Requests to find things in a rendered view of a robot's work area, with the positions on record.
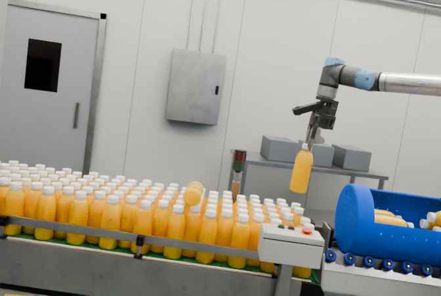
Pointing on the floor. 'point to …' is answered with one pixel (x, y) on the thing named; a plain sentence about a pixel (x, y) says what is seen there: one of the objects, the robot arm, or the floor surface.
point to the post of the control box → (283, 280)
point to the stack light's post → (235, 190)
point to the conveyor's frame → (125, 274)
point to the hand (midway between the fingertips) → (307, 146)
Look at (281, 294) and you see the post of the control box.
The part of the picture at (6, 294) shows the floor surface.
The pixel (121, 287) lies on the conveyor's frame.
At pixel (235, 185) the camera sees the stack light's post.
